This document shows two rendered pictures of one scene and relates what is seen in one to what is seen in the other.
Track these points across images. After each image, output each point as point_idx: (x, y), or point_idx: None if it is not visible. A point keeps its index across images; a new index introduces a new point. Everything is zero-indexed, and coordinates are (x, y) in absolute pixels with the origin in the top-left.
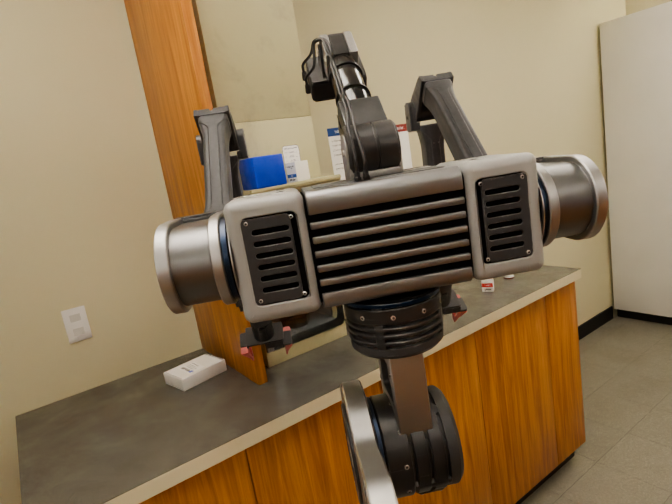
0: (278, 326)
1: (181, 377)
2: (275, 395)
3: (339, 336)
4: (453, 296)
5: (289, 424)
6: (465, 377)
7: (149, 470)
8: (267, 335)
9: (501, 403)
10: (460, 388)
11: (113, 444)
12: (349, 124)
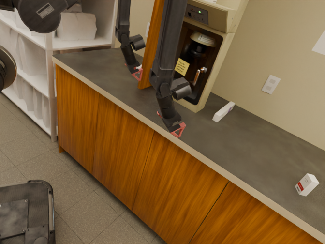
0: (136, 64)
1: (138, 67)
2: (126, 91)
3: (191, 109)
4: (174, 119)
5: (109, 98)
6: (205, 189)
7: (78, 68)
8: (126, 62)
9: (222, 232)
10: (198, 189)
11: (98, 62)
12: None
